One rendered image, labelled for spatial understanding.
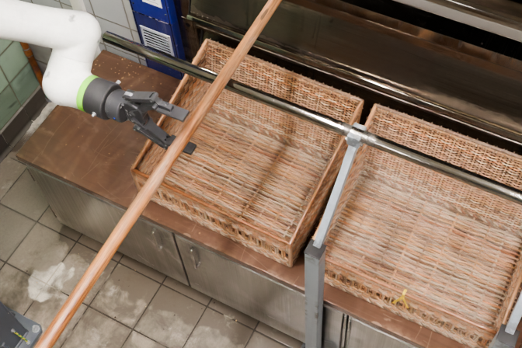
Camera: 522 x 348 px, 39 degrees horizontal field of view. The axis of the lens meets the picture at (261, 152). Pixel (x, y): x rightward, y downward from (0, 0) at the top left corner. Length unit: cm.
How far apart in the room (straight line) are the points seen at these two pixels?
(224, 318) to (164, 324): 22
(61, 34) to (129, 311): 135
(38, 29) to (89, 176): 81
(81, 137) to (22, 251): 70
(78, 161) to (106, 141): 11
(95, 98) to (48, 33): 18
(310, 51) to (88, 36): 68
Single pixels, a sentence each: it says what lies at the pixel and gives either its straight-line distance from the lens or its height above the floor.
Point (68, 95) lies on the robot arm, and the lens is 183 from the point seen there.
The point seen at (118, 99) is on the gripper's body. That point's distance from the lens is 178.
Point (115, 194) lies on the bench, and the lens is 240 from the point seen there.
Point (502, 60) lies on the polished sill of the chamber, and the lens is 194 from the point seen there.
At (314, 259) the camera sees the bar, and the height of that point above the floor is 94.
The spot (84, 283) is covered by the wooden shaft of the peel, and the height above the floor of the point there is 120.
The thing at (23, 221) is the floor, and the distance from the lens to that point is 315.
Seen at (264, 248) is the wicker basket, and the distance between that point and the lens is 219.
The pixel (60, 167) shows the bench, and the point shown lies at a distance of 251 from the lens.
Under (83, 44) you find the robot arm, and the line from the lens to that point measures 182.
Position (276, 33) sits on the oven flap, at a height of 98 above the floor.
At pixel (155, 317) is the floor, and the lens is 282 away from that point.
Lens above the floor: 259
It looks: 56 degrees down
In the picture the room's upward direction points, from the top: 5 degrees counter-clockwise
